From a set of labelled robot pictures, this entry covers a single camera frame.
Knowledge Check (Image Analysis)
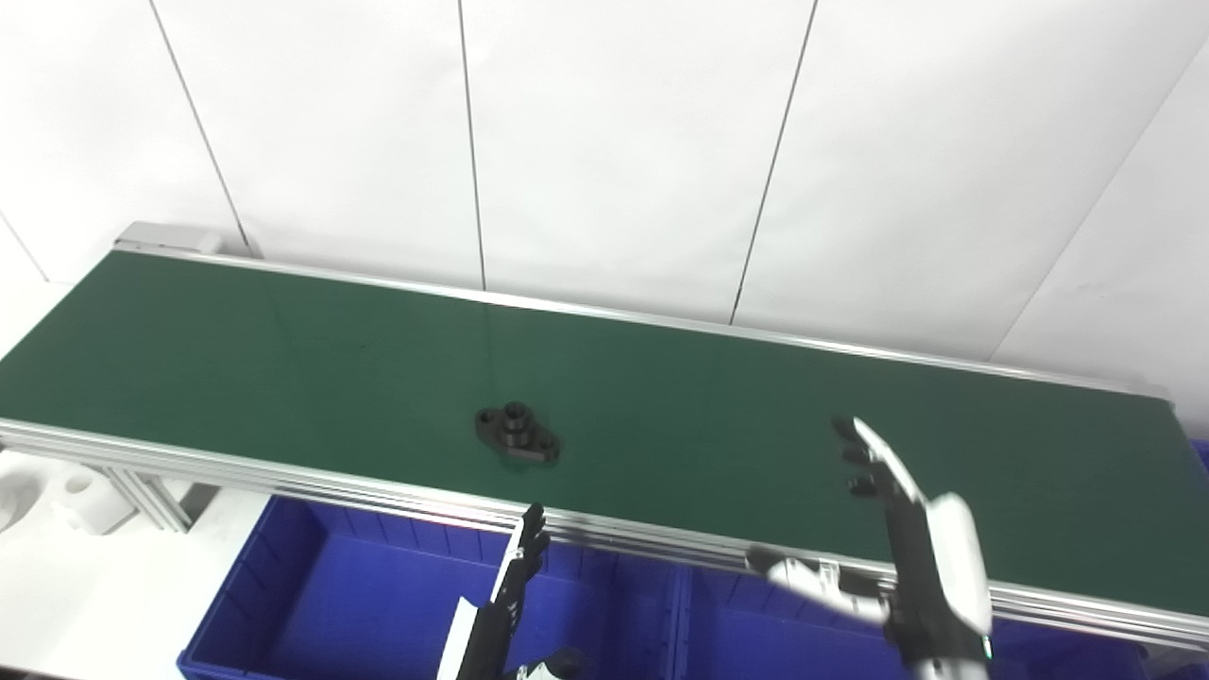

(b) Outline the grey conveyor end cover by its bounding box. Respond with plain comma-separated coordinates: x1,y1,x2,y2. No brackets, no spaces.
113,222,258,259

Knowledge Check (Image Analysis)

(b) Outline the black flange part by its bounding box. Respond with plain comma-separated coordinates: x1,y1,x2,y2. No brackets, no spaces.
474,401,562,466

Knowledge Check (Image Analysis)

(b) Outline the white foam packing block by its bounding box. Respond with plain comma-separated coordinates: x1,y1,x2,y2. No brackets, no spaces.
0,450,139,538

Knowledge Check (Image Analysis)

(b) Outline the green conveyor belt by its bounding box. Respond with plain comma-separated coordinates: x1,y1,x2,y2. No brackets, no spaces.
0,250,1209,617
0,241,1209,655

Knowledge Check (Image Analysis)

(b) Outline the aluminium conveyor leg strut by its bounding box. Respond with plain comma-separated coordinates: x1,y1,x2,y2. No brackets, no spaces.
87,467,224,536

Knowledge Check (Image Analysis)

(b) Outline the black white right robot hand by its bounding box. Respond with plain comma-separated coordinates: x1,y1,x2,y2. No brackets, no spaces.
746,416,994,678

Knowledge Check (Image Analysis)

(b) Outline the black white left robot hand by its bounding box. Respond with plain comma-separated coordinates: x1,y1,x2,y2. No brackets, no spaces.
439,502,586,680

